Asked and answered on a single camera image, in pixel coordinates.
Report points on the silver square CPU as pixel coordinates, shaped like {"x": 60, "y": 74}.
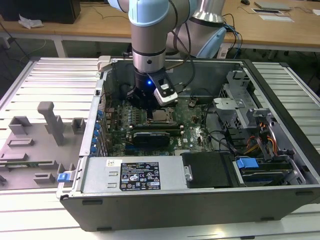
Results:
{"x": 160, "y": 115}

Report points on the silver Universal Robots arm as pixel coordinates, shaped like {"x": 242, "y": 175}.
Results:
{"x": 147, "y": 37}

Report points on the black RAM slot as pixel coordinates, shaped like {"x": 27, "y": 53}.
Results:
{"x": 155, "y": 129}
{"x": 155, "y": 125}

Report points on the CPU socket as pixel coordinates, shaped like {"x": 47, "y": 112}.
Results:
{"x": 172, "y": 120}

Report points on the blue expansion slot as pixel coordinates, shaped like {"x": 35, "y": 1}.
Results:
{"x": 132, "y": 150}

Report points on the grey case release latch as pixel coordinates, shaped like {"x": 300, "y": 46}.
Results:
{"x": 103, "y": 63}

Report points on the blue card retention clip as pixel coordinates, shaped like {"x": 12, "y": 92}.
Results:
{"x": 93, "y": 150}
{"x": 98, "y": 126}
{"x": 100, "y": 113}
{"x": 95, "y": 140}

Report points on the black graphics card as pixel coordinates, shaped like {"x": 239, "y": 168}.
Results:
{"x": 151, "y": 140}

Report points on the green motherboard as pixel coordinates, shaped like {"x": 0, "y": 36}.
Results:
{"x": 190, "y": 135}

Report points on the wooden desk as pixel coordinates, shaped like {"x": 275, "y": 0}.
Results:
{"x": 87, "y": 26}

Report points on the perforated silver drive cage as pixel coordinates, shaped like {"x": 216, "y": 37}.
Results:
{"x": 235, "y": 90}

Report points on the silver power supply unit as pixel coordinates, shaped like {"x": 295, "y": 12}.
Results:
{"x": 100, "y": 175}

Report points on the black plastic shroud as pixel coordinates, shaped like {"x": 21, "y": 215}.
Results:
{"x": 207, "y": 170}

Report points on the blue case latch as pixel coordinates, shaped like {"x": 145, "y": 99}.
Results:
{"x": 63, "y": 177}

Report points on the black computer box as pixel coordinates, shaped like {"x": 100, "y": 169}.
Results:
{"x": 45, "y": 11}

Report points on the crumpled white paper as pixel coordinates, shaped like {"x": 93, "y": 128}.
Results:
{"x": 31, "y": 22}

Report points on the grey parts rack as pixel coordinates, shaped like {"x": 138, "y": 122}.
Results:
{"x": 30, "y": 150}

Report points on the black open PC case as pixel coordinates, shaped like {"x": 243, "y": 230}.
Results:
{"x": 175, "y": 212}

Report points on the black computer mouse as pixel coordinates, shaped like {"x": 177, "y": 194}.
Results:
{"x": 245, "y": 2}

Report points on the green RAM stick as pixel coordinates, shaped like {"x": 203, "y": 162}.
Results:
{"x": 22, "y": 164}

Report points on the white paper sheet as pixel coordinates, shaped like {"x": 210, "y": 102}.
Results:
{"x": 276, "y": 18}

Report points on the hard disk in blue carrier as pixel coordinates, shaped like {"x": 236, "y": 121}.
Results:
{"x": 265, "y": 172}

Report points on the silver laptop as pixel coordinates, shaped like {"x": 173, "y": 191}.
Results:
{"x": 272, "y": 5}

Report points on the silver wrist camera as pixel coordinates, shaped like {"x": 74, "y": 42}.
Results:
{"x": 166, "y": 96}

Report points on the silver metal drive bracket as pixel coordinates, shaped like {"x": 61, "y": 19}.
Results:
{"x": 230, "y": 107}

